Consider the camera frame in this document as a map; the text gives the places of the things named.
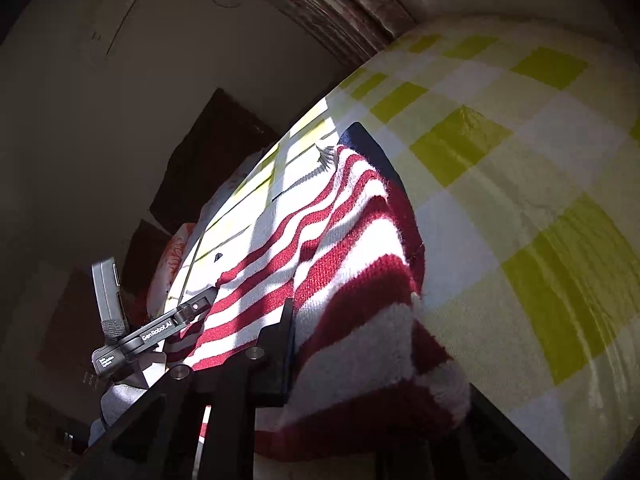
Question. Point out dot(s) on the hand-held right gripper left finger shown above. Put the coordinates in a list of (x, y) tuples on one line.
[(280, 350)]

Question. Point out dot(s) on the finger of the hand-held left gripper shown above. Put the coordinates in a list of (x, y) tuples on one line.
[(196, 306)]

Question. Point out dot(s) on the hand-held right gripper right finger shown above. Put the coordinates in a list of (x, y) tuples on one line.
[(505, 442)]

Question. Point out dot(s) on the red white striped sweater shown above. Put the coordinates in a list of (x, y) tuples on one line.
[(345, 290)]

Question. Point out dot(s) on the person's left hand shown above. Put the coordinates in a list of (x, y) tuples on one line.
[(122, 400)]

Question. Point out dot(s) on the orange floral pillow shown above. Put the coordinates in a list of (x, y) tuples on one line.
[(172, 260)]

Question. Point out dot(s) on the dark wooden headboard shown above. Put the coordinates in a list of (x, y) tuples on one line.
[(210, 160)]

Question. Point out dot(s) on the yellow white checked bed sheet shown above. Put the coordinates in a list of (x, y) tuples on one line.
[(525, 185)]

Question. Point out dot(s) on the white air conditioner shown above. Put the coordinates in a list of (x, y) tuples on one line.
[(120, 12)]

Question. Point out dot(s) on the floral curtain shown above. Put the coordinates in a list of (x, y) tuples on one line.
[(340, 5)]

